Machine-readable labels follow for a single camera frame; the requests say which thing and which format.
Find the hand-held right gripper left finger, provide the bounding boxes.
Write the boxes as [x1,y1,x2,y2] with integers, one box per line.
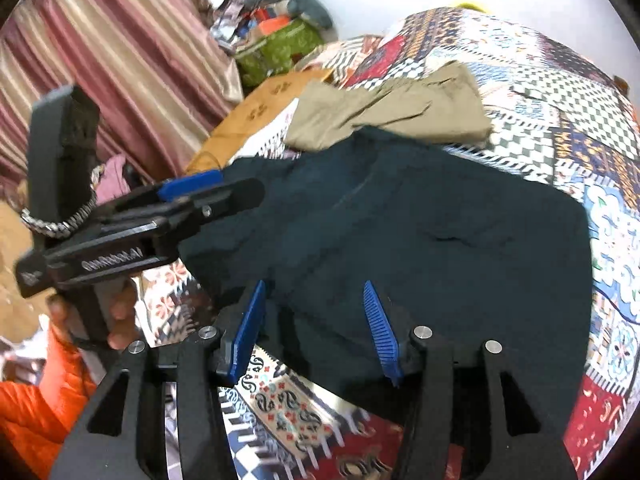
[50,280,268,480]

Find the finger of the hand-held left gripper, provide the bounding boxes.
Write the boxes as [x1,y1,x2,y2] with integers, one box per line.
[156,170,224,201]
[167,178,266,222]

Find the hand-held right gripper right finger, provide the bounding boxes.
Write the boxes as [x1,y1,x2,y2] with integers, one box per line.
[362,280,571,480]

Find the black pants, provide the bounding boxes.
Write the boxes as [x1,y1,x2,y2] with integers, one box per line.
[177,127,594,441]

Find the person's left forearm orange sleeve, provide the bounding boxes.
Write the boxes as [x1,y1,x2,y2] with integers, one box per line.
[0,324,99,479]

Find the khaki pants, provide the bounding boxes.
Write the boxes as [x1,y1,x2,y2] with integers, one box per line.
[285,60,494,154]

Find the person's left hand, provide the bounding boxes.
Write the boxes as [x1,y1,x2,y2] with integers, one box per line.
[47,280,139,352]

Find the small wooden folding table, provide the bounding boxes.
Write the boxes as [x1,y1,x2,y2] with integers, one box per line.
[185,67,334,173]

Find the striped pink curtain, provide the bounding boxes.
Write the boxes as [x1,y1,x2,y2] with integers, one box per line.
[0,0,246,202]

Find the green patterned bag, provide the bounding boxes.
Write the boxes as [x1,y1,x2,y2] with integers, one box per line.
[235,20,323,88]

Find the grey plush pillow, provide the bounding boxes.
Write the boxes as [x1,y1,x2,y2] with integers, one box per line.
[250,0,334,31]

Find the patchwork printed blanket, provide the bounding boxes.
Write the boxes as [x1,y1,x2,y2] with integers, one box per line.
[135,5,640,480]

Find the braided wrist cord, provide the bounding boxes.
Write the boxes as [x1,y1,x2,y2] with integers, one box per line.
[20,164,99,239]

